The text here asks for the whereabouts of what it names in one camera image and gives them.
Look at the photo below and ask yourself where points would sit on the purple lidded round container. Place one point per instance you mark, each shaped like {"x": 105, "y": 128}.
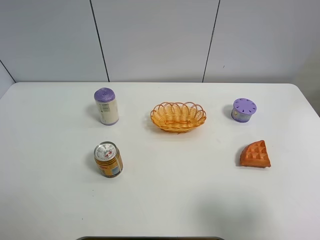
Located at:
{"x": 243, "y": 109}

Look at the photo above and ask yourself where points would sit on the orange woven wicker basket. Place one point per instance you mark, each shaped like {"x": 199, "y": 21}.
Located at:
{"x": 178, "y": 117}

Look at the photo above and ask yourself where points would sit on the orange waffle slice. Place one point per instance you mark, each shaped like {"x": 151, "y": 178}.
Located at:
{"x": 253, "y": 155}

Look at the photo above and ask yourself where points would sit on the gold beverage can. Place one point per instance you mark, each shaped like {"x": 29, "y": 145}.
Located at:
{"x": 108, "y": 159}

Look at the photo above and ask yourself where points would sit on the purple white cylindrical roll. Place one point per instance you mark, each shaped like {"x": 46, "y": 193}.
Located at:
{"x": 106, "y": 102}

